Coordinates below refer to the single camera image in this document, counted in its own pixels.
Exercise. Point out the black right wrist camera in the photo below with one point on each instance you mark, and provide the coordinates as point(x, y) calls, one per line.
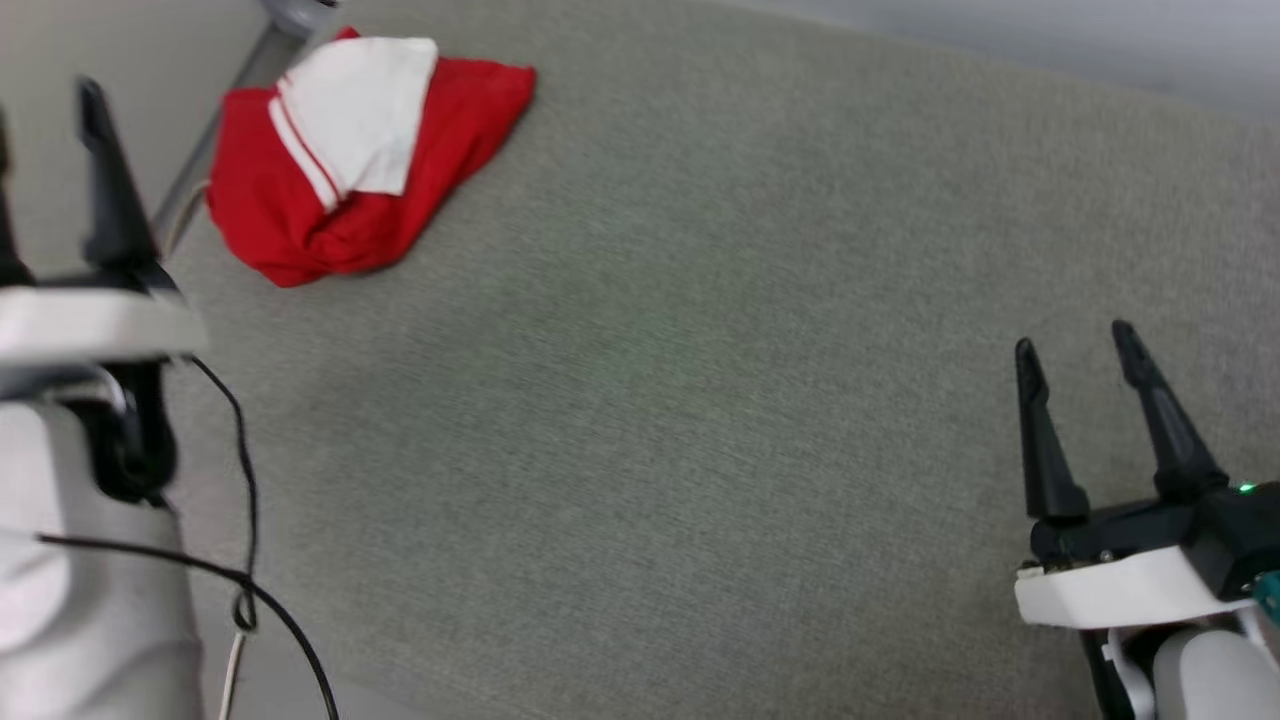
point(1245, 535)

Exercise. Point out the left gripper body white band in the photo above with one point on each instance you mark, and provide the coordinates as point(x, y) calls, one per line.
point(90, 325)

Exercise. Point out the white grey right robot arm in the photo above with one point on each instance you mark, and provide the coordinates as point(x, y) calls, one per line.
point(1210, 670)

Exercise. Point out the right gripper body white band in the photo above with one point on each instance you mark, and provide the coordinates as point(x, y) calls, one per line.
point(1120, 590)

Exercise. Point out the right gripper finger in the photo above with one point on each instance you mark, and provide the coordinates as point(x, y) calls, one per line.
point(1050, 460)
point(1170, 440)

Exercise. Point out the grey metal frame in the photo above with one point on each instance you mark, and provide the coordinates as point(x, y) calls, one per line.
point(235, 90)

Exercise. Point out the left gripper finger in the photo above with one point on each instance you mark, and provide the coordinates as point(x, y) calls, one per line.
point(115, 200)
point(6, 220)

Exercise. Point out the red and white jersey garment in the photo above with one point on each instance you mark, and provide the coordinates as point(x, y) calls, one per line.
point(450, 130)

